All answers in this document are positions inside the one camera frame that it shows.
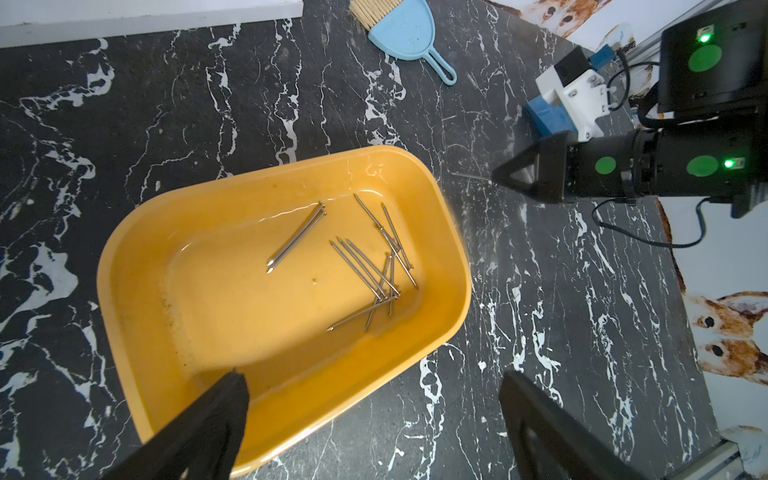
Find nails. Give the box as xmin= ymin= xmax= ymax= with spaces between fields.
xmin=266 ymin=194 xmax=419 ymax=332

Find yellow plastic storage box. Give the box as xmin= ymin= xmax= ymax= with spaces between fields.
xmin=97 ymin=146 xmax=472 ymax=475

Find single nail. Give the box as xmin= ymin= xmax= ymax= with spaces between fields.
xmin=451 ymin=172 xmax=493 ymax=183

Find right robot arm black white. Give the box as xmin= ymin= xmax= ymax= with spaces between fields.
xmin=491 ymin=1 xmax=767 ymax=218

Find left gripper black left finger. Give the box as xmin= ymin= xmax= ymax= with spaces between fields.
xmin=103 ymin=371 xmax=250 ymax=479

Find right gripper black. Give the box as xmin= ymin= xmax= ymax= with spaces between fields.
xmin=491 ymin=129 xmax=660 ymax=203

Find black camera cable right arm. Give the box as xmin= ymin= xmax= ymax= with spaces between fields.
xmin=590 ymin=196 xmax=712 ymax=250

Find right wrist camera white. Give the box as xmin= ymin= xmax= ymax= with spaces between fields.
xmin=536 ymin=46 xmax=616 ymax=142

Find blue plastic dustpan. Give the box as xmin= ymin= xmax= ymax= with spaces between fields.
xmin=525 ymin=96 xmax=578 ymax=138

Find white tiered display shelf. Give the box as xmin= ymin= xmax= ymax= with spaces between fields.
xmin=1 ymin=0 xmax=304 ymax=48

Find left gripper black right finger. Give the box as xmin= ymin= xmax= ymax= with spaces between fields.
xmin=499 ymin=370 xmax=643 ymax=479

